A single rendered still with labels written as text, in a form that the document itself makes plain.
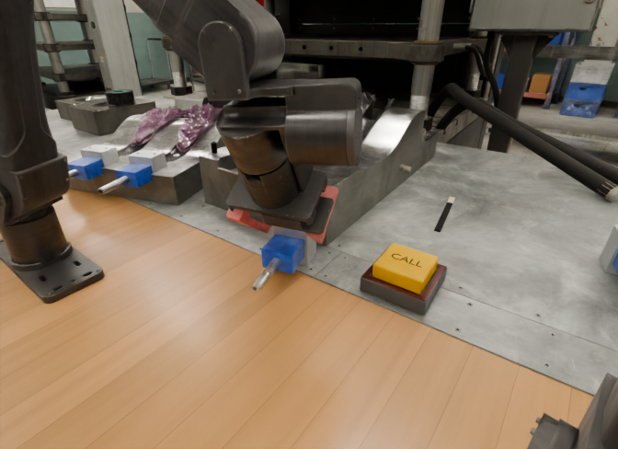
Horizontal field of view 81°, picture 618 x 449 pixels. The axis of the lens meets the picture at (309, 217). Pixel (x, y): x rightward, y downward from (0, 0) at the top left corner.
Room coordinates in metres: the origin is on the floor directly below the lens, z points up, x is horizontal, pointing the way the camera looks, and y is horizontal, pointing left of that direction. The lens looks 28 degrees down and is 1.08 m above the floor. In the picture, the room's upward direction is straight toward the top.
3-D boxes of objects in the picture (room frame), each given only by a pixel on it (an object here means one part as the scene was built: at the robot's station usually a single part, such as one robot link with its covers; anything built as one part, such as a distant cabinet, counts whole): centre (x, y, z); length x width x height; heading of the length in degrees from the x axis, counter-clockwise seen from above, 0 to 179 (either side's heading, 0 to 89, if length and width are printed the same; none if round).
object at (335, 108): (0.33, 0.01, 1.03); 0.12 x 0.09 x 0.12; 76
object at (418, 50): (1.78, -0.08, 0.96); 1.29 x 0.83 x 0.18; 55
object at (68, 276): (0.41, 0.36, 0.84); 0.20 x 0.07 x 0.08; 53
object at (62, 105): (1.30, 0.76, 0.83); 0.17 x 0.13 x 0.06; 145
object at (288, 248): (0.38, 0.04, 0.83); 0.13 x 0.05 x 0.05; 159
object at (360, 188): (0.73, -0.06, 0.87); 0.50 x 0.26 x 0.14; 145
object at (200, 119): (0.85, 0.28, 0.90); 0.26 x 0.18 x 0.08; 163
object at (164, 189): (0.86, 0.28, 0.86); 0.50 x 0.26 x 0.11; 163
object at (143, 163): (0.58, 0.31, 0.86); 0.13 x 0.05 x 0.05; 163
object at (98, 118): (1.17, 0.61, 0.84); 0.20 x 0.15 x 0.07; 145
